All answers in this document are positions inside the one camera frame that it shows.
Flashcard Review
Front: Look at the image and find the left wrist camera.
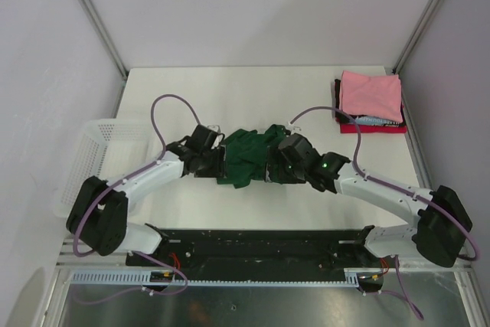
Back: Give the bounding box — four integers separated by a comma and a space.
207, 125, 225, 141

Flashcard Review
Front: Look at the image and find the right aluminium frame post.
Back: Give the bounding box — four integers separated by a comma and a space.
390, 0, 445, 74

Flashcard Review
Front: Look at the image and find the red folded t shirt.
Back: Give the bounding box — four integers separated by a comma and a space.
337, 122, 407, 134

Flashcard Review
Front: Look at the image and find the aluminium frame post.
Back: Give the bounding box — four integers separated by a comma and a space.
78, 0, 129, 80
390, 0, 445, 74

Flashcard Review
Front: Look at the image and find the white plastic basket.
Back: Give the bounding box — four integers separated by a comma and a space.
53, 119, 153, 218

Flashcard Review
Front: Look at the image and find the green t shirt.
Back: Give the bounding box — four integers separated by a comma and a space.
217, 124, 299, 189

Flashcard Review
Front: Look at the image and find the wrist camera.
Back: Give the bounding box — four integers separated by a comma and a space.
286, 122, 302, 135
207, 125, 225, 141

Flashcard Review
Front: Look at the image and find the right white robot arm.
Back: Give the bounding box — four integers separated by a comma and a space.
265, 133, 472, 268

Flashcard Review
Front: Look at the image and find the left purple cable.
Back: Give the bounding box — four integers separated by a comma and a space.
72, 93, 207, 305

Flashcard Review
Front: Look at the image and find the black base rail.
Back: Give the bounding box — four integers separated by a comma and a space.
126, 224, 401, 278

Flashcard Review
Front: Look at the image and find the grey slotted cable duct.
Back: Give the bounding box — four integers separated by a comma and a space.
70, 270, 384, 288

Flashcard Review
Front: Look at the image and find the black printed folded t shirt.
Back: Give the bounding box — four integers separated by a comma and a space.
335, 79, 407, 129

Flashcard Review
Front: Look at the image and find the pink folded t shirt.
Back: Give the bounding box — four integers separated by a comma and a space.
339, 70, 403, 123

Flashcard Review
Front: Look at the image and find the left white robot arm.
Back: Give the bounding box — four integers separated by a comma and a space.
66, 125, 226, 266

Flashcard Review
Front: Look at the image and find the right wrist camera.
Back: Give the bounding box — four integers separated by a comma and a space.
286, 122, 302, 135

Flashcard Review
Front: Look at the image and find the left aluminium frame post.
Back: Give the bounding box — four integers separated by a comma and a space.
78, 0, 129, 80

